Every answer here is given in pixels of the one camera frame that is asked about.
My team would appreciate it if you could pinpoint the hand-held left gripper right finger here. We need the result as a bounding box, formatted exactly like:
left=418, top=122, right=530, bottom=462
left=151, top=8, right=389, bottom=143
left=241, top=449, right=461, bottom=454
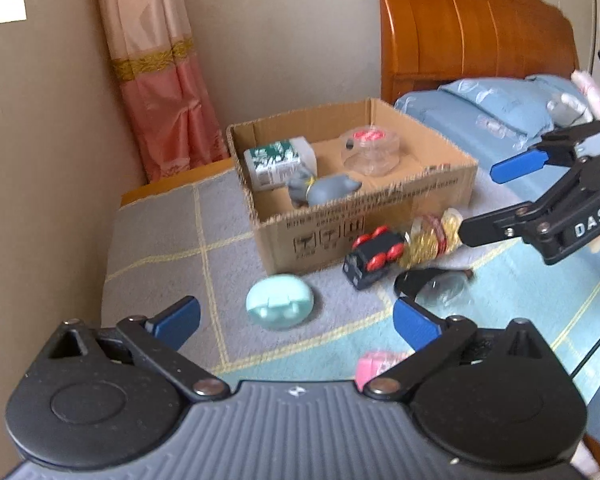
left=362, top=296, right=553, bottom=403

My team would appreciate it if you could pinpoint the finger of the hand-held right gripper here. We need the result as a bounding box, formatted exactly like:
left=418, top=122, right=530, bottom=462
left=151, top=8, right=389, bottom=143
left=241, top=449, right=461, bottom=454
left=490, top=121, right=600, bottom=184
left=457, top=200, right=552, bottom=249

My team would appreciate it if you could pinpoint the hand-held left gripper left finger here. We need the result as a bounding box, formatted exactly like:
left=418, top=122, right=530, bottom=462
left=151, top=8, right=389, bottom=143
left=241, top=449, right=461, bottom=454
left=45, top=296, right=232, bottom=402

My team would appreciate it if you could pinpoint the black magnifying glass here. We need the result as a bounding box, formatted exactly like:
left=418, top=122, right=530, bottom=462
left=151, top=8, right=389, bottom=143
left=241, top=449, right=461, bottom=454
left=393, top=267, right=473, bottom=307

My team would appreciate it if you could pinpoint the pink cube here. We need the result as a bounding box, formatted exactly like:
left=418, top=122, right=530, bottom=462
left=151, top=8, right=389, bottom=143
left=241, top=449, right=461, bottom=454
left=355, top=351, right=412, bottom=393

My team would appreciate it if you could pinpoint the black red toy car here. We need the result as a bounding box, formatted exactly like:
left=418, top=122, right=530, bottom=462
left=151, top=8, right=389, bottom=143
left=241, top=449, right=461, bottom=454
left=342, top=226, right=406, bottom=291

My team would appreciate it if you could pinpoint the mint green egg-shaped case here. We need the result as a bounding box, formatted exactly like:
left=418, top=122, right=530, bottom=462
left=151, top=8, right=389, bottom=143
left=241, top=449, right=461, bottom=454
left=246, top=274, right=314, bottom=331

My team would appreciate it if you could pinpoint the brown cardboard box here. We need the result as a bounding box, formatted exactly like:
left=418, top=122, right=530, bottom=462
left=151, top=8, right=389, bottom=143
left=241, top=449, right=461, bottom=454
left=226, top=98, right=479, bottom=277

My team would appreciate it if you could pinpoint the blue flower pillow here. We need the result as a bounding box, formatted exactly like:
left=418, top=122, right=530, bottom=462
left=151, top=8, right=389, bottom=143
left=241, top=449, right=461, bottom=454
left=437, top=75, right=596, bottom=153

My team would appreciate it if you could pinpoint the grey white cloth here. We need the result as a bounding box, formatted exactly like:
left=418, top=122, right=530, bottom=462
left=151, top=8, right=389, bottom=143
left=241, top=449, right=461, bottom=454
left=546, top=91, right=593, bottom=127

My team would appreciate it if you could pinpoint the grey teal checked cloth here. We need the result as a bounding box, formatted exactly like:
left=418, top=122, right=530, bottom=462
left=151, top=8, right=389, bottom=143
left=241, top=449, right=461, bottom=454
left=101, top=165, right=600, bottom=406

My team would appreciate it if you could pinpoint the pink white cloth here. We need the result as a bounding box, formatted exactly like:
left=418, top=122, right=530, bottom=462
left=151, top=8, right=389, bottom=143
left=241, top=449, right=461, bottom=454
left=571, top=70, right=600, bottom=122

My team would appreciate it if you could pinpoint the clear plastic jar red label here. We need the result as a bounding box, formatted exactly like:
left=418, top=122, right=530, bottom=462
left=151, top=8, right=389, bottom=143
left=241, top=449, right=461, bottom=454
left=339, top=127, right=403, bottom=177

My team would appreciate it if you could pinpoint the wooden headboard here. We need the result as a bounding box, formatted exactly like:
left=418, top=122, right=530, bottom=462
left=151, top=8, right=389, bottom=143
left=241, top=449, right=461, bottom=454
left=363, top=0, right=581, bottom=106

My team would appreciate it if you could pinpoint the grey hippo toy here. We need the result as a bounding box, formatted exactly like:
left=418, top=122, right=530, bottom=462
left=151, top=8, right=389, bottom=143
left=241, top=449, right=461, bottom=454
left=286, top=170, right=362, bottom=209

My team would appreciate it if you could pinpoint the green white carton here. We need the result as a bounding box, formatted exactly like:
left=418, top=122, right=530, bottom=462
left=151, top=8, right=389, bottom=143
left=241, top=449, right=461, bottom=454
left=243, top=136, right=318, bottom=192

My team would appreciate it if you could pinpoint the pink curtain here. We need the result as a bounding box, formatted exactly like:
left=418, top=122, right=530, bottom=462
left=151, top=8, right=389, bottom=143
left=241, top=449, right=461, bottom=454
left=92, top=0, right=231, bottom=184

